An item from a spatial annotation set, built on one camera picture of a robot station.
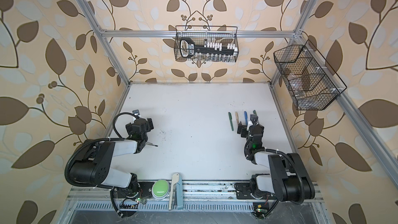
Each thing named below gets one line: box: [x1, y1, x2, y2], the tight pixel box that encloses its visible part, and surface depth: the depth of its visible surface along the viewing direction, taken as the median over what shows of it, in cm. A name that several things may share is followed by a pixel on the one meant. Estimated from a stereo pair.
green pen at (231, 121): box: [228, 112, 234, 132], surface depth 101 cm
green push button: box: [151, 178, 171, 200], surface depth 75 cm
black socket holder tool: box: [179, 37, 235, 58], surface depth 85 cm
